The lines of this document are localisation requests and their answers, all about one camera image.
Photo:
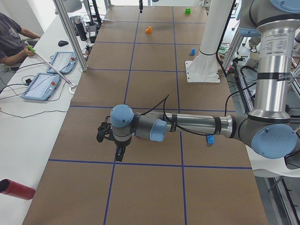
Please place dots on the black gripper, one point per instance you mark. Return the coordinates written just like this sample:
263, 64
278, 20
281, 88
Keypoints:
140, 5
122, 144

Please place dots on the orange trapezoid block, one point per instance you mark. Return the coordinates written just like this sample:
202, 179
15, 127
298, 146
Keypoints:
148, 30

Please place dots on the silver UR robot arm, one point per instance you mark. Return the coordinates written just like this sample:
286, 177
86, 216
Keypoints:
266, 128

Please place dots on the green duplo block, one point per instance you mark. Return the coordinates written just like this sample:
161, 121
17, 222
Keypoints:
187, 11

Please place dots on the black box white label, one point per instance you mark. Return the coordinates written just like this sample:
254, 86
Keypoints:
92, 32

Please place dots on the black bottle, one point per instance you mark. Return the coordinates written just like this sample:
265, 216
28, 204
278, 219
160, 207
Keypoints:
81, 30

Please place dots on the black keyboard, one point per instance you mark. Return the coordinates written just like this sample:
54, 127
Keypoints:
73, 20

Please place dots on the black computer mouse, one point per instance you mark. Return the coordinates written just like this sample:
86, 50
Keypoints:
62, 43

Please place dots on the long blue block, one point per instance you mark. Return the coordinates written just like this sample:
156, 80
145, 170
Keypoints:
210, 139

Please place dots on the green bowl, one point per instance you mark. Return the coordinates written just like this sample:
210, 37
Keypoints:
222, 50

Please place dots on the far blue teach pendant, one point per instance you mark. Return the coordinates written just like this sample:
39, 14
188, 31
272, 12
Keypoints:
64, 61

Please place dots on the blue teach pendant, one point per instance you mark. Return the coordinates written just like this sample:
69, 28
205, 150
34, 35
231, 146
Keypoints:
64, 61
41, 87

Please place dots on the near blue teach pendant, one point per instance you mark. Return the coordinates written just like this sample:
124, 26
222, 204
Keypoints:
41, 87

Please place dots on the red cylinder bottle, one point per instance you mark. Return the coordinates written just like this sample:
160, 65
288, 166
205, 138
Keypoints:
15, 189

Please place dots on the seated person grey shirt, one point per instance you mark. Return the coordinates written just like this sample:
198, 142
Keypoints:
12, 49

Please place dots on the white curved paper sheet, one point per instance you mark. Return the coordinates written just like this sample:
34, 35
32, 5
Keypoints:
270, 168

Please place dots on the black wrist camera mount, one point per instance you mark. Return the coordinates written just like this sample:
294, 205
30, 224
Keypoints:
104, 131

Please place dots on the aluminium frame post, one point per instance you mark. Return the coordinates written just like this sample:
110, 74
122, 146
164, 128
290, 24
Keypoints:
59, 5

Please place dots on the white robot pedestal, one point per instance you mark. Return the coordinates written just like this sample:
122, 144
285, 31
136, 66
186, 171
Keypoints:
204, 67

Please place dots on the green handled reacher stick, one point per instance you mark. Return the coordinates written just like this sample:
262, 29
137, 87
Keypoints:
72, 86

